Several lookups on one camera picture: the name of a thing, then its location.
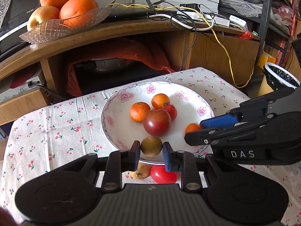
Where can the silver set-top box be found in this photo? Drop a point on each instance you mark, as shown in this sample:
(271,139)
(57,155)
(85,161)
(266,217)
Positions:
(10,88)

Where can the white lace cover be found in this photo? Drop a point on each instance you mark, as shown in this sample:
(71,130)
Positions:
(6,0)

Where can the yellow trash bin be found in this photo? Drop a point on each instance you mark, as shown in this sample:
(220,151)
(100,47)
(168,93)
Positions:
(275,78)

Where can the black metal shelf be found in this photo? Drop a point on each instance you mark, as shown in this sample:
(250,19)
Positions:
(272,21)

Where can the black wifi router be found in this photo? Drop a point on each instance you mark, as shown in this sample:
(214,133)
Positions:
(132,10)

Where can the mandarin orange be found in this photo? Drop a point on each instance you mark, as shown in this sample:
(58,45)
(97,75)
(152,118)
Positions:
(159,101)
(138,111)
(193,127)

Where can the cherry print tablecloth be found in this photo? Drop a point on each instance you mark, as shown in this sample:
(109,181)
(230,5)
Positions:
(50,137)

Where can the yellow red apple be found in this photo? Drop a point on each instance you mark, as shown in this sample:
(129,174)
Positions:
(42,14)

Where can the small red tomato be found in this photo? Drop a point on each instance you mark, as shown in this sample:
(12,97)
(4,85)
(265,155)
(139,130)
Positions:
(172,111)
(161,176)

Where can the black power adapter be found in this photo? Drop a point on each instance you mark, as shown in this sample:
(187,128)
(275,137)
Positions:
(190,5)

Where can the black television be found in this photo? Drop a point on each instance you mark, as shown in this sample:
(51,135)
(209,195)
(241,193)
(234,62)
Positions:
(15,24)

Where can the glass fruit dish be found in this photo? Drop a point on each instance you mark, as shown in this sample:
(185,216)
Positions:
(53,29)

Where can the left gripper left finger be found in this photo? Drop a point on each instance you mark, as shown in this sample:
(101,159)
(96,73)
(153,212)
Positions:
(119,162)

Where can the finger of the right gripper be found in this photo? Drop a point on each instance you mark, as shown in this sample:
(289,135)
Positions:
(247,111)
(248,134)

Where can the white power strip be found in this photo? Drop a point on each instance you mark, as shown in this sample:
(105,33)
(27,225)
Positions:
(216,18)

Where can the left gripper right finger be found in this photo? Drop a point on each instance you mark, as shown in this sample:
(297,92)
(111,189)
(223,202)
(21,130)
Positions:
(184,163)

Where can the small red ornament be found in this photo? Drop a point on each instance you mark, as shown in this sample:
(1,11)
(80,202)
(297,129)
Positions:
(248,35)

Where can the wooden tv cabinet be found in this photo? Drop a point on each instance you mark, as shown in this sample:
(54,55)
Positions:
(218,51)

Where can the front large orange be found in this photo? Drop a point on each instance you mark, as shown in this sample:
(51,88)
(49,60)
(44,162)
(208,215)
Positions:
(75,13)

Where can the white floral ceramic bowl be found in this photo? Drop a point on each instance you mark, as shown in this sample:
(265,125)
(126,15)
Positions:
(121,130)

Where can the brown kiwi fruit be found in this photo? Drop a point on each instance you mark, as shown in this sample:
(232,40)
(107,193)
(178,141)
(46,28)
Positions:
(142,172)
(151,146)

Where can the red cloth in cabinet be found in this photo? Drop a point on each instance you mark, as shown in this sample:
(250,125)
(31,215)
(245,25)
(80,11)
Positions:
(113,54)

